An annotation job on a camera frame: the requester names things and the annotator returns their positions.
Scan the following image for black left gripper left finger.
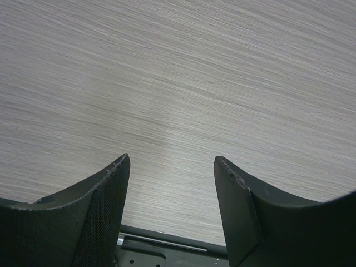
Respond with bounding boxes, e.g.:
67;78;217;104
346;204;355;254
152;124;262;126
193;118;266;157
1;154;130;266

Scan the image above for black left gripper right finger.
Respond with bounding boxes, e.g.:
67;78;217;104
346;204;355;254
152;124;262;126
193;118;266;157
214;156;355;266

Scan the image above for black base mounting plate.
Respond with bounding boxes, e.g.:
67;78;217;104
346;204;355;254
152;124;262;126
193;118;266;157
113;225;229;267

